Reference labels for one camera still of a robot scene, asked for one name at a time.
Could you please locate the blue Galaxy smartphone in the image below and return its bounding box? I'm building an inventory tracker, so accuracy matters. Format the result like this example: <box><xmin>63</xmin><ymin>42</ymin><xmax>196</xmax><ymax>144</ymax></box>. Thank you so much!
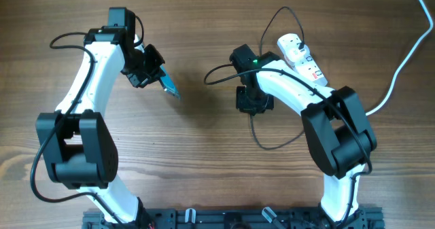
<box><xmin>159</xmin><ymin>65</ymin><xmax>181</xmax><ymax>99</ymax></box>

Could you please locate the white USB charger plug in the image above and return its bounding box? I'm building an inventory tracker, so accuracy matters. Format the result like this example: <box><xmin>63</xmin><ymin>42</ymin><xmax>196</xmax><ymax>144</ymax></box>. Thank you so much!
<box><xmin>284</xmin><ymin>45</ymin><xmax>310</xmax><ymax>66</ymax></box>

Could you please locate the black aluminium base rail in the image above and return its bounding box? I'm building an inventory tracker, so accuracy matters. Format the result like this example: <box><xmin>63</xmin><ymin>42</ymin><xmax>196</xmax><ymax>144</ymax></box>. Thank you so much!
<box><xmin>82</xmin><ymin>206</ymin><xmax>385</xmax><ymax>229</ymax></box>

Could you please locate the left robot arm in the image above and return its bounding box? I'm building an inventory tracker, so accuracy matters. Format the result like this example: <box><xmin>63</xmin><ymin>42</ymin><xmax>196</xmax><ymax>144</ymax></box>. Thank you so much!
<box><xmin>35</xmin><ymin>7</ymin><xmax>178</xmax><ymax>228</ymax></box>

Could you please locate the white power strip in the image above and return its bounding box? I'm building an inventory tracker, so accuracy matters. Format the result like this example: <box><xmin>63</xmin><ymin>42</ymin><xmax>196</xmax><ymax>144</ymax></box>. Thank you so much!
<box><xmin>277</xmin><ymin>33</ymin><xmax>328</xmax><ymax>86</ymax></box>

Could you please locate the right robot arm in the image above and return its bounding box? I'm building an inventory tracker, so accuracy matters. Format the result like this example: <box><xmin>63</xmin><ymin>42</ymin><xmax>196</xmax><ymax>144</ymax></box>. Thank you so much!
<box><xmin>229</xmin><ymin>44</ymin><xmax>377</xmax><ymax>228</ymax></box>

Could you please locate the white power strip cord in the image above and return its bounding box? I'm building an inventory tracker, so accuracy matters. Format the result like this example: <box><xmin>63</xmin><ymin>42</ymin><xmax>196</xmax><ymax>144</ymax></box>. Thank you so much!
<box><xmin>365</xmin><ymin>0</ymin><xmax>435</xmax><ymax>117</ymax></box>

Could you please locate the black USB charging cable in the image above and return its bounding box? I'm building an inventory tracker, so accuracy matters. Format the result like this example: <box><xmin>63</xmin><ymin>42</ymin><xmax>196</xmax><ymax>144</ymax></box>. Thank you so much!
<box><xmin>249</xmin><ymin>6</ymin><xmax>306</xmax><ymax>151</ymax></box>

